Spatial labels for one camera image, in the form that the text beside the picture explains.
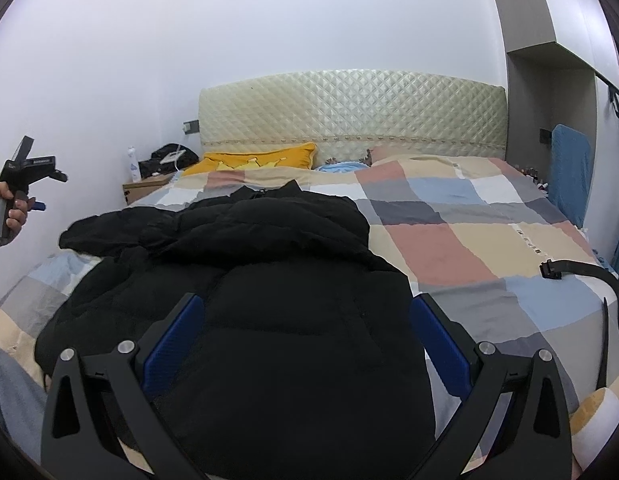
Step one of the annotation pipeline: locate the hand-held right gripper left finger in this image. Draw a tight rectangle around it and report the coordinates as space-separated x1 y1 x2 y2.
40 293 206 480

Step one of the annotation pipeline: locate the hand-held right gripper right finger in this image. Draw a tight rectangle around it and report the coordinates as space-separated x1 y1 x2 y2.
409 293 574 480

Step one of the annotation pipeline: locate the black puffer jacket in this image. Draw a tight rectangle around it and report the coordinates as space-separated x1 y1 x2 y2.
34 181 437 480

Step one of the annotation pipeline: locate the person's left hand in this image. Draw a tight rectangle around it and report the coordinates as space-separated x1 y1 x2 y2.
0 182 37 235

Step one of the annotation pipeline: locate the wooden nightstand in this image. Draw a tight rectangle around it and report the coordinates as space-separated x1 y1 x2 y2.
122 175 176 207

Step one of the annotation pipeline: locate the checkered bed blanket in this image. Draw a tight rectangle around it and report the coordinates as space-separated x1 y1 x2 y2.
0 154 619 480

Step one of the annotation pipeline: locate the black bag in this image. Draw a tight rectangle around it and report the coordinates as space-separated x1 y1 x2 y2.
138 144 200 179

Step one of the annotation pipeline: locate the black belt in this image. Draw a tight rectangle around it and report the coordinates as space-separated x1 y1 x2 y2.
539 259 619 392

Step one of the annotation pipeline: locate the pink pillow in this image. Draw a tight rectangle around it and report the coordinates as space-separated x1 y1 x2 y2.
364 147 415 167

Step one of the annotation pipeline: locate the yellow pillow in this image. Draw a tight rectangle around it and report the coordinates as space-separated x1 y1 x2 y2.
182 142 319 177

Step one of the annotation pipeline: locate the light blue cloth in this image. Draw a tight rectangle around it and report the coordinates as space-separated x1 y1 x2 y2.
314 158 371 173

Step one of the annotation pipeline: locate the blue towel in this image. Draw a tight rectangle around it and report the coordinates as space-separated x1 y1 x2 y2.
547 123 593 230

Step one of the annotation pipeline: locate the cream quilted headboard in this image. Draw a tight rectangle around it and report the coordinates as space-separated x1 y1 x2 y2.
198 69 508 170

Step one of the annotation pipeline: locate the grey wall cabinet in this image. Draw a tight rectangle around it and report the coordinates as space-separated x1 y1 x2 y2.
482 0 619 91

